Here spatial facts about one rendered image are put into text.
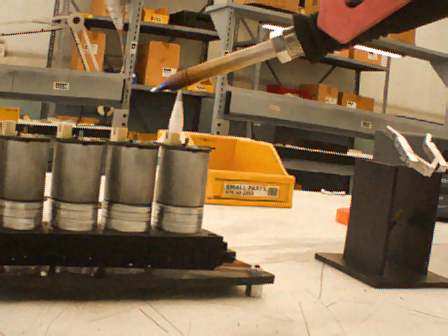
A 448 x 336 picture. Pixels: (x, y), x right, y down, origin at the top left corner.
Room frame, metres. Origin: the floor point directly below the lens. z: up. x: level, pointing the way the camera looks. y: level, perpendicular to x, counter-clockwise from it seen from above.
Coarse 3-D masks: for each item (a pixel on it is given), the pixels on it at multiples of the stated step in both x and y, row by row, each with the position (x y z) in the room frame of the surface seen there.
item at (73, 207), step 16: (64, 144) 0.29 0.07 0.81; (80, 144) 0.29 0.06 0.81; (96, 144) 0.30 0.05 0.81; (64, 160) 0.29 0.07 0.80; (80, 160) 0.29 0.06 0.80; (96, 160) 0.30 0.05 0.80; (64, 176) 0.29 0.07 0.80; (80, 176) 0.29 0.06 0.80; (96, 176) 0.30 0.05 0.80; (64, 192) 0.29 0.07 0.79; (80, 192) 0.29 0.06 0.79; (96, 192) 0.30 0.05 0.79; (48, 208) 0.30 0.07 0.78; (64, 208) 0.29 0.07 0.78; (80, 208) 0.29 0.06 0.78; (96, 208) 0.30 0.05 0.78; (48, 224) 0.30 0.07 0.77; (64, 224) 0.29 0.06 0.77; (80, 224) 0.29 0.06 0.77; (96, 224) 0.30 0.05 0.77
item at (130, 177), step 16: (112, 144) 0.31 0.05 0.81; (112, 160) 0.31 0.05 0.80; (128, 160) 0.31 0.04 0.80; (144, 160) 0.31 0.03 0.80; (112, 176) 0.31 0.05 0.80; (128, 176) 0.31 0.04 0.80; (144, 176) 0.31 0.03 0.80; (112, 192) 0.31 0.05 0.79; (128, 192) 0.31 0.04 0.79; (144, 192) 0.31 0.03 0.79; (112, 208) 0.31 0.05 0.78; (128, 208) 0.31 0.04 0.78; (144, 208) 0.31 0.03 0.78; (112, 224) 0.31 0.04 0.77; (128, 224) 0.31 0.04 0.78; (144, 224) 0.31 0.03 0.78
